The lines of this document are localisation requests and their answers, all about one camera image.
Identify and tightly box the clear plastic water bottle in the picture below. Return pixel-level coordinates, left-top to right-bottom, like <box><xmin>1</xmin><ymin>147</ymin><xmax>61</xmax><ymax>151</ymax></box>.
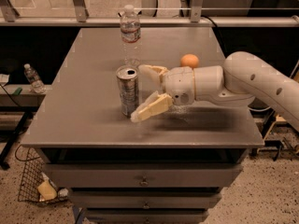
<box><xmin>120</xmin><ymin>5</ymin><xmax>141</xmax><ymax>66</ymax></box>

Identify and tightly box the small water bottle on shelf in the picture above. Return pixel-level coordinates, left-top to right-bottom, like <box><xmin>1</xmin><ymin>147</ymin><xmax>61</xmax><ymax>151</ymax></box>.
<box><xmin>24</xmin><ymin>63</ymin><xmax>46</xmax><ymax>93</ymax></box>

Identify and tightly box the orange fruit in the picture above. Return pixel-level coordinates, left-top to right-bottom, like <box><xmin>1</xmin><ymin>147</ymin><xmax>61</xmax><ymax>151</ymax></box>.
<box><xmin>180</xmin><ymin>54</ymin><xmax>199</xmax><ymax>68</ymax></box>

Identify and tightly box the grey drawer cabinet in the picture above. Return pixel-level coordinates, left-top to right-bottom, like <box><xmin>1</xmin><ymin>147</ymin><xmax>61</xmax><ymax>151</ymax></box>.
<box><xmin>22</xmin><ymin>28</ymin><xmax>263</xmax><ymax>224</ymax></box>

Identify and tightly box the metal railing frame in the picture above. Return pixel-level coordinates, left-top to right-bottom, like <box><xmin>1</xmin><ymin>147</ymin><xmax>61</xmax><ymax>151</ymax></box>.
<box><xmin>0</xmin><ymin>0</ymin><xmax>299</xmax><ymax>27</ymax></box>

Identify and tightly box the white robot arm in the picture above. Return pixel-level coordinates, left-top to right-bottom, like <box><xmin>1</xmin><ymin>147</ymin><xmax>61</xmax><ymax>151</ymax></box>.
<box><xmin>131</xmin><ymin>51</ymin><xmax>299</xmax><ymax>131</ymax></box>

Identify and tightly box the yellow sponge in basket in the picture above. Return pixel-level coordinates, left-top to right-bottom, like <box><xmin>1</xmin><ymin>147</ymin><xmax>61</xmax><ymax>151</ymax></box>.
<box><xmin>37</xmin><ymin>180</ymin><xmax>57</xmax><ymax>201</ymax></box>

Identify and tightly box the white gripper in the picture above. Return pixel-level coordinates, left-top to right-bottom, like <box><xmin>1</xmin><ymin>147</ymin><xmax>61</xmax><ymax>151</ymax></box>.
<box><xmin>131</xmin><ymin>64</ymin><xmax>195</xmax><ymax>123</ymax></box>

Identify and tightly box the silver blue redbull can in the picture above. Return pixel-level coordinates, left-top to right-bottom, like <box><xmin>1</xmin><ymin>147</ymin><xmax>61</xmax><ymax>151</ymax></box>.
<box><xmin>116</xmin><ymin>65</ymin><xmax>139</xmax><ymax>117</ymax></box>

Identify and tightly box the wire mesh basket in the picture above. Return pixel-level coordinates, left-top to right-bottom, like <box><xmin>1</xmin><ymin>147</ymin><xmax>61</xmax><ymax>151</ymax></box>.
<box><xmin>18</xmin><ymin>148</ymin><xmax>68</xmax><ymax>206</ymax></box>

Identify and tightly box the black cable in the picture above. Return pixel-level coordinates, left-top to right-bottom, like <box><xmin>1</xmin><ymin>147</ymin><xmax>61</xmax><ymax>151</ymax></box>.
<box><xmin>202</xmin><ymin>15</ymin><xmax>230</xmax><ymax>59</ymax></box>

